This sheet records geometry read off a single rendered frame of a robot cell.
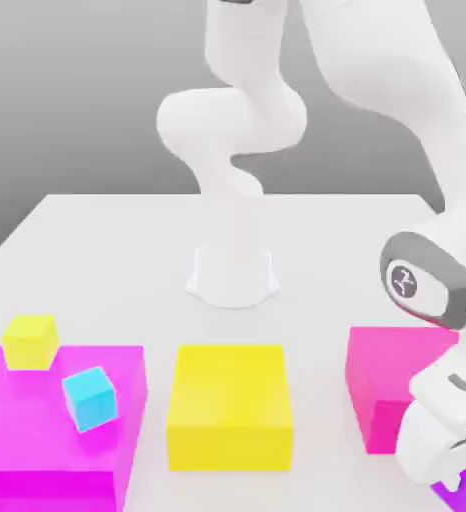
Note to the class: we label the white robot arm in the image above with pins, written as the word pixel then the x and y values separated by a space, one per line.
pixel 233 132

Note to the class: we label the large yellow box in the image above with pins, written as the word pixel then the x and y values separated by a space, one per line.
pixel 229 400

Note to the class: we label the large magenta box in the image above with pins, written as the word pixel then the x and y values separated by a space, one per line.
pixel 37 432

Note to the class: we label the small cyan cube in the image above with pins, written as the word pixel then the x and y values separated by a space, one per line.
pixel 91 400

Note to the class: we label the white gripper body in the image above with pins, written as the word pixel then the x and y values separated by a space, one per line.
pixel 425 444

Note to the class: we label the large pink box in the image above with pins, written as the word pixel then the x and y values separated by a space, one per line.
pixel 377 368

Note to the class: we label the small yellow cube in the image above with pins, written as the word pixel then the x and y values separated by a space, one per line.
pixel 29 344

